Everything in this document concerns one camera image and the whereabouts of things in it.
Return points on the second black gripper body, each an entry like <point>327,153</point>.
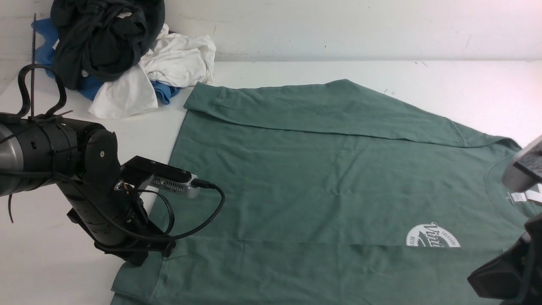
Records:
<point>506,277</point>

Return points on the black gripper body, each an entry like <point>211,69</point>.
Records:
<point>112,213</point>

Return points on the green long sleeve shirt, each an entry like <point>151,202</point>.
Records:
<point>335,195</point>

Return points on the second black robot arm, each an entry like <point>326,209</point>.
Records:
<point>533,235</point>

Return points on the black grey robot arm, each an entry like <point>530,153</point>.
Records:
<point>81,158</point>

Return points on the white crumpled garment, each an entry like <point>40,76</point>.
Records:
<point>173,62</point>

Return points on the dark green crumpled garment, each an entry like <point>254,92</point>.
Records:
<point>104,38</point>

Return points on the blue crumpled garment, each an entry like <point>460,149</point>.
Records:
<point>89,85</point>

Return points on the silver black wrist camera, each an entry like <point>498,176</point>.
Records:
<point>169,178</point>

